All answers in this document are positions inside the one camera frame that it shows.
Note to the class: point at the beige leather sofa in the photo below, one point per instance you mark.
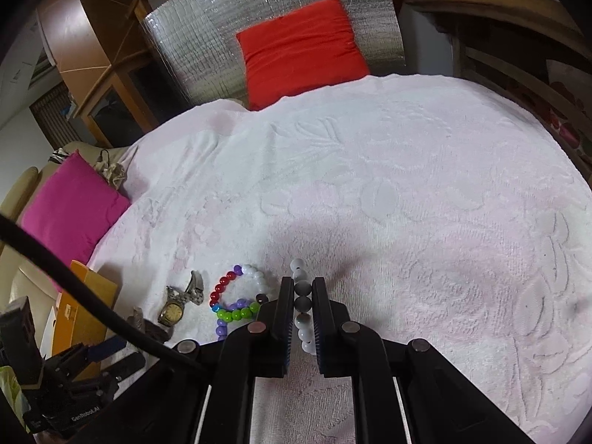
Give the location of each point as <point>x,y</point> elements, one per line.
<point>18,282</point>

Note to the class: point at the pale pink embossed blanket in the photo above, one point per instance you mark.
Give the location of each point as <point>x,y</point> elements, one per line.
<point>393,194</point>

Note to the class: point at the silver foil insulation panel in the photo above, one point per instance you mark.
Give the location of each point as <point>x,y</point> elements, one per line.
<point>194,41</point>

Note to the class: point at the red cushion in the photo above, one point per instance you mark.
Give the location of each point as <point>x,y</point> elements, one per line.
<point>300,51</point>

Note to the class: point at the orange cardboard box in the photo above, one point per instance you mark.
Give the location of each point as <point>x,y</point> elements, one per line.
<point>83,314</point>

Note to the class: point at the brown woven panel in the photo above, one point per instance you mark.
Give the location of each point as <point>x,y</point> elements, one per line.
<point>53,118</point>

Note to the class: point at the yellow-green plastic bag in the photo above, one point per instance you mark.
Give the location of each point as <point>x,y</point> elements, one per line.
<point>11,393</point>

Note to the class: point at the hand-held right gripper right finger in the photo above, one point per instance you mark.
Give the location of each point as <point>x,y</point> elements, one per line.
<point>318,328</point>

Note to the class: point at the magenta cushion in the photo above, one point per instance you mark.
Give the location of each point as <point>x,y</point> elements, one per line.
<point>69,208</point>

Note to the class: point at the wooden cabinet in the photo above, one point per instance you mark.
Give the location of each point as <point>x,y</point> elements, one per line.
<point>92,46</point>

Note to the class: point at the beige patterned pouch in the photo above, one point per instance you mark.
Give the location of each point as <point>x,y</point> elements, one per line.
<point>113,173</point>

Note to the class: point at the metal wristwatch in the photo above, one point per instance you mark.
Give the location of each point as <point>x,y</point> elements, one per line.
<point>170,311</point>

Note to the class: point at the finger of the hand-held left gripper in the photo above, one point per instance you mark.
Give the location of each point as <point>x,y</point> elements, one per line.
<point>127,365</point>
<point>88,351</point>

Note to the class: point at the wooden shelf unit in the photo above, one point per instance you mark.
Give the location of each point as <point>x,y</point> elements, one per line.
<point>504,55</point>

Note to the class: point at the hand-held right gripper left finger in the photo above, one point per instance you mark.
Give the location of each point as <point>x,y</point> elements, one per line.
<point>286,328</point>

